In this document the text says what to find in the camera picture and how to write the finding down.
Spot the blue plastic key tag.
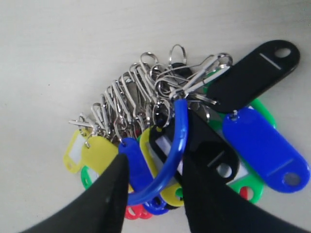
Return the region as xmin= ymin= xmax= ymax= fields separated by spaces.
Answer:
xmin=127 ymin=99 xmax=189 ymax=206

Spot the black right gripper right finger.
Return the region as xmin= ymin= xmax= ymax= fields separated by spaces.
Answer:
xmin=182 ymin=145 xmax=305 ymax=233

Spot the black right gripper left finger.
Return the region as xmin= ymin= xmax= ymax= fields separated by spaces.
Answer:
xmin=26 ymin=154 xmax=129 ymax=233

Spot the bunch of coloured key tags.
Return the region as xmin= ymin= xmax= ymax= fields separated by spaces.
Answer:
xmin=63 ymin=40 xmax=311 ymax=219

